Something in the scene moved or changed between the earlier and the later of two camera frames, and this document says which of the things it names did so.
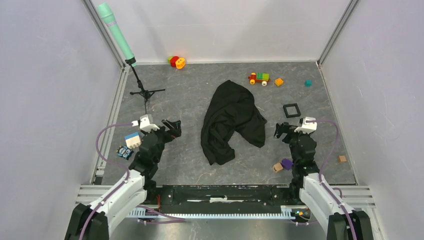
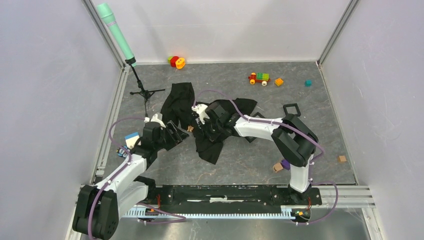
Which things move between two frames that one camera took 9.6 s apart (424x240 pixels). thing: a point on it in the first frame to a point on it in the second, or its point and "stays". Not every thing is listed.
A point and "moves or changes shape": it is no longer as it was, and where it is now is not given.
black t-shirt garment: (230, 107) moves or changes shape
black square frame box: (291, 105) stays
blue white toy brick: (133, 140) stays
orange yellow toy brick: (278, 82) stays
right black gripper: (286, 128) to (211, 137)
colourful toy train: (263, 77) stays
